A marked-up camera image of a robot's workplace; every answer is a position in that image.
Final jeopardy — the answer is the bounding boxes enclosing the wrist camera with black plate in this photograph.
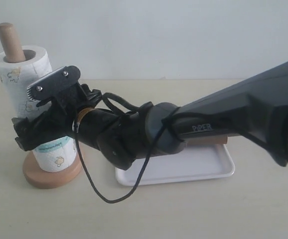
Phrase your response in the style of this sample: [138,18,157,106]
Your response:
[26,66,81,101]

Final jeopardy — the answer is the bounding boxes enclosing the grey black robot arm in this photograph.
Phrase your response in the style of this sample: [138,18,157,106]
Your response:
[12,62,288,170]

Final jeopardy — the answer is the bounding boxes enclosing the white rectangular tray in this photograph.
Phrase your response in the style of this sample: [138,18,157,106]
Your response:
[114,143,235,187]

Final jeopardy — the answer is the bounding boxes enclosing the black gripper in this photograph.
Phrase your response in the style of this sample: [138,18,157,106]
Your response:
[11,84,102,151]

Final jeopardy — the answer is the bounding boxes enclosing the wooden paper towel holder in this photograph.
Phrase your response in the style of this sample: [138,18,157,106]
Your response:
[0,22,82,189]

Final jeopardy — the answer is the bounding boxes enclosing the brown cardboard tube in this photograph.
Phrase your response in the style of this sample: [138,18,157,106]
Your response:
[185,135,228,145]

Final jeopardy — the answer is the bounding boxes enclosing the patterned white paper towel roll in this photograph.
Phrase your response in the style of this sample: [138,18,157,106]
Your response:
[0,46,77,173]

